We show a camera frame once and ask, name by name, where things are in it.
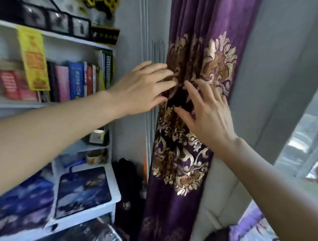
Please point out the person's left hand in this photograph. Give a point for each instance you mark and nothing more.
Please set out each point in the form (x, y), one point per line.
(139, 91)

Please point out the person's right hand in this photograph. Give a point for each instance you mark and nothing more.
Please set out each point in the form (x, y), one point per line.
(213, 124)

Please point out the purple gold embroidered curtain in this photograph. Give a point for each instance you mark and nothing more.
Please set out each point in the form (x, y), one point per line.
(198, 19)

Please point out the person's right forearm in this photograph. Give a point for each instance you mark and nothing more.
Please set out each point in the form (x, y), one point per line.
(268, 198)

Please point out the person's left forearm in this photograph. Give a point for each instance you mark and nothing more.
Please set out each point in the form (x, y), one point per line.
(49, 134)

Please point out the row of books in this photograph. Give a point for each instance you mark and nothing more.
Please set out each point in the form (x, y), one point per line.
(74, 79)

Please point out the black box with gold print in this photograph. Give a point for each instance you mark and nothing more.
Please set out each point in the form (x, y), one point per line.
(105, 34)

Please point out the patterned ceramic mug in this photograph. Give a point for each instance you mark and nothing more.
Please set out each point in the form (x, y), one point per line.
(95, 157)

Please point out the white framed window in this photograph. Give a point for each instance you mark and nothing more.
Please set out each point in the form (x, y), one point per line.
(293, 139)

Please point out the black hanging garment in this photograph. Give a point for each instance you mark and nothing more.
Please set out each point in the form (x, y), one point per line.
(129, 188)

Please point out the white bookshelf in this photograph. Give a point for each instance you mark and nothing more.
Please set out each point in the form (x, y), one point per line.
(115, 191)

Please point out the yellow hanging tag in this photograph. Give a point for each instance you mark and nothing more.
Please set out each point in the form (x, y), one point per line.
(33, 62)

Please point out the dark starry print pad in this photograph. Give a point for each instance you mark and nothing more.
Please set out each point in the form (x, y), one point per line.
(83, 191)

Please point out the blue cloudy print pad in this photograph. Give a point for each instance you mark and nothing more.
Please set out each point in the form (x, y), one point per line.
(24, 203)

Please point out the white wall pipes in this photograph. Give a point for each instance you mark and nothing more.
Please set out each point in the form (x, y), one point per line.
(145, 24)

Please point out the black photo frame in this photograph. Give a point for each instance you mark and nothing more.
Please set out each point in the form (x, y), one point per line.
(59, 22)
(33, 16)
(80, 27)

